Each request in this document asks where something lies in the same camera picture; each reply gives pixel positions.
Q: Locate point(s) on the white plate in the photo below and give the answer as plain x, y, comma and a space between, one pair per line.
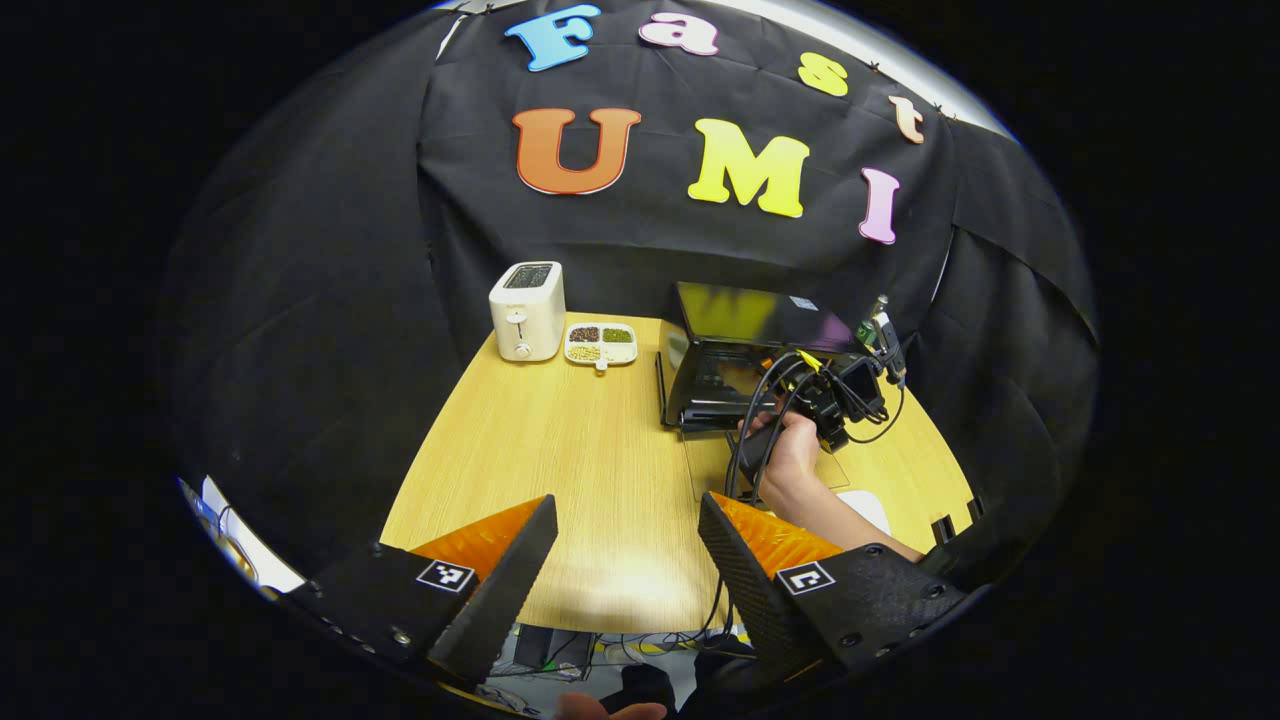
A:
870, 510

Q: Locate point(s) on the black electric oven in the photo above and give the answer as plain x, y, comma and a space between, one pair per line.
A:
740, 315

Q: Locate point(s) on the green plastic bottle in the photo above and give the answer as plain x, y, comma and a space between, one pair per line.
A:
866, 332

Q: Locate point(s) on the white toaster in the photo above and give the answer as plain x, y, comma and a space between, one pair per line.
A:
525, 320

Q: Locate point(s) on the white divided dish with beans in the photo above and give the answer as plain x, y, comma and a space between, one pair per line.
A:
600, 343

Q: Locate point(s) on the white desk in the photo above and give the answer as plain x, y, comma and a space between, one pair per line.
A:
245, 545

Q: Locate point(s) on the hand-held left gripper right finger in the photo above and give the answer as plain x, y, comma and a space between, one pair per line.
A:
750, 600

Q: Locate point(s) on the person's dark clothing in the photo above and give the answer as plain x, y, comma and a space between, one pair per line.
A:
640, 685

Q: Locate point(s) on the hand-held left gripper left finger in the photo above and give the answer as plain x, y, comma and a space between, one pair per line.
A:
495, 610

